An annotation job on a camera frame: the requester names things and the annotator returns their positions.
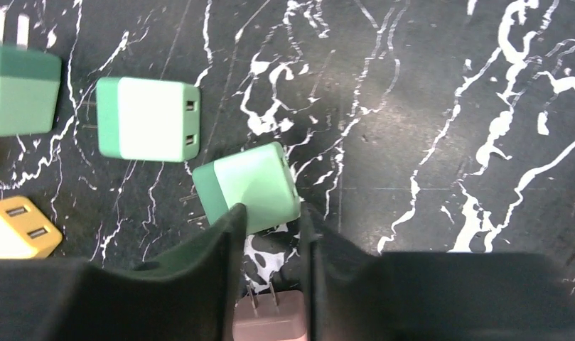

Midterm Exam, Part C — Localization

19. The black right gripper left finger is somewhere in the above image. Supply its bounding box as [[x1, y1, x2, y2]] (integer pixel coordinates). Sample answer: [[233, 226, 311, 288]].
[[0, 203, 247, 340]]

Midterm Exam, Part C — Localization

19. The green usb plug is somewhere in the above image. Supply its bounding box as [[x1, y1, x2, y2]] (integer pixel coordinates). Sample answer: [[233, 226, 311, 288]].
[[0, 7, 62, 137]]

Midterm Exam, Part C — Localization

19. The mauve plug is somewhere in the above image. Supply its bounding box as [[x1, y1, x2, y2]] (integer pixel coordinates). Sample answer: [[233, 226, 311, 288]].
[[232, 285, 309, 341]]

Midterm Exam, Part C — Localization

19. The yellow usb plug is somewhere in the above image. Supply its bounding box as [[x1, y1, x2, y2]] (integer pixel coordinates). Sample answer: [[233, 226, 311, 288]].
[[0, 196, 63, 259]]

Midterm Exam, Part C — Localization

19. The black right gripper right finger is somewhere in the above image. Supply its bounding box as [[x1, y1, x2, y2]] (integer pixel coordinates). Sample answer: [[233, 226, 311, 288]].
[[299, 203, 575, 340]]

